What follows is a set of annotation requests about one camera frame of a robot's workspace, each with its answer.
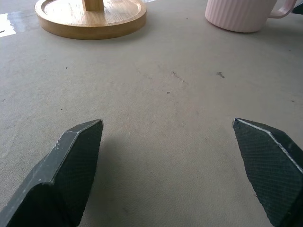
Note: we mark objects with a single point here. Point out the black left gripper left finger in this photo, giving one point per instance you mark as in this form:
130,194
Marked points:
61,170

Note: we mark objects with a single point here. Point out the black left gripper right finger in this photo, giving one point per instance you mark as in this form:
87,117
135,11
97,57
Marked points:
272,165

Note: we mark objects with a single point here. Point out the round wooden base with post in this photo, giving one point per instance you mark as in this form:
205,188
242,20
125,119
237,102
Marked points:
92,21

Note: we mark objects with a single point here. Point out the pink ribbed mug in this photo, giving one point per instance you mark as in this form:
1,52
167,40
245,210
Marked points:
239,14

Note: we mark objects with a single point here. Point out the dark object at edge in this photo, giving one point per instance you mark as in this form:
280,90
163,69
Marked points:
298,9

